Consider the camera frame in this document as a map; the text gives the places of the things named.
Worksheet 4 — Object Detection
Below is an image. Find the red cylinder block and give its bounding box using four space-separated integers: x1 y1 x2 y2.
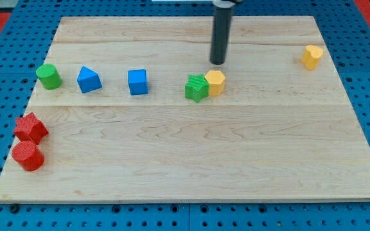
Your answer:
12 141 45 171

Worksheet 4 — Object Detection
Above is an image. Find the blue cube block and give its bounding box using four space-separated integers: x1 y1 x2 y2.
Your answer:
128 69 148 95

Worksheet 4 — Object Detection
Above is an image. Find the green cylinder block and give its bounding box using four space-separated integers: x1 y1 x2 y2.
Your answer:
36 64 62 90

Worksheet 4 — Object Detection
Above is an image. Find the light wooden board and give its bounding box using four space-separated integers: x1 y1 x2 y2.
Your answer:
0 16 370 204

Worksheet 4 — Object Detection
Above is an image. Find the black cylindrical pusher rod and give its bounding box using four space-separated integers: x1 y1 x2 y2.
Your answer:
210 1 235 65

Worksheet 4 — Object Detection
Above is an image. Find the yellow heart block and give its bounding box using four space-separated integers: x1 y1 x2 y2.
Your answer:
301 45 324 71

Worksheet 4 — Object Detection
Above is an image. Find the green star block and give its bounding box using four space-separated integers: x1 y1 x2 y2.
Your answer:
184 74 209 103

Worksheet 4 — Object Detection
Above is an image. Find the red star block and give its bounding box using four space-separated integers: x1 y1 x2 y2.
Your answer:
13 112 49 144

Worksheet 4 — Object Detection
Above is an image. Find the yellow hexagon block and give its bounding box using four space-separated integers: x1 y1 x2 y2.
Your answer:
205 70 225 96

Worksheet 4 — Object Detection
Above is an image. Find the blue triangular prism block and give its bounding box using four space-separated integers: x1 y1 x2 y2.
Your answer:
77 66 102 94

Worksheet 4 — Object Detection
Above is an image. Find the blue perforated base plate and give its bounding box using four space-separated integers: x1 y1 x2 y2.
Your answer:
0 1 370 230

